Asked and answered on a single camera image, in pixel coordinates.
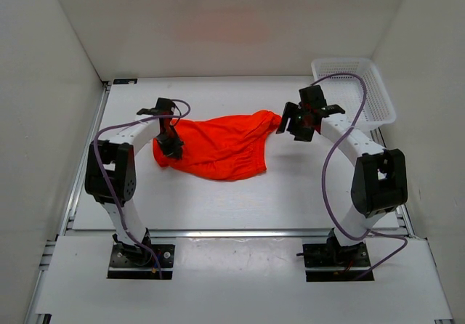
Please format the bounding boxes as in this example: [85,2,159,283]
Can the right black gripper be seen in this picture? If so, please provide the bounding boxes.
[276,102,315,142]

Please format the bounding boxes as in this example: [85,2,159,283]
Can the orange shorts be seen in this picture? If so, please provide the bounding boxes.
[152,110,281,182]

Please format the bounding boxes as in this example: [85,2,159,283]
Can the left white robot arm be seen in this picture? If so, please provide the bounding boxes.
[84,98,190,266]

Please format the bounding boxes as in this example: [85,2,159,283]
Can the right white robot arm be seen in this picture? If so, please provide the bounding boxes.
[277,85,408,266]

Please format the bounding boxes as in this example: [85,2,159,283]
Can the white plastic basket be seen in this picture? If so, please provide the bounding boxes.
[311,57,397,132]

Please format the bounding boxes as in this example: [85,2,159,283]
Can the black corner label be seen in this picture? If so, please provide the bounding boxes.
[113,78,138,85]

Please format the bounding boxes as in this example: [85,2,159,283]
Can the aluminium left rail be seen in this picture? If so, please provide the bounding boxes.
[57,81,112,238]

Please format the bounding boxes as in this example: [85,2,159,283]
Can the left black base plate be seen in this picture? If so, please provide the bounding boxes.
[107,243,175,280]

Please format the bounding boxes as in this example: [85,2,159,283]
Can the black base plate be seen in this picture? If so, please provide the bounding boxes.
[107,243,175,280]
[297,243,374,283]

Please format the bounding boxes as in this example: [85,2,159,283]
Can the aluminium front rail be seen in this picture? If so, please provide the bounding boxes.
[63,227,408,238]

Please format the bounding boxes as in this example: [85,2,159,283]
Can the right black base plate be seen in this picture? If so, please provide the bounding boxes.
[297,243,374,283]

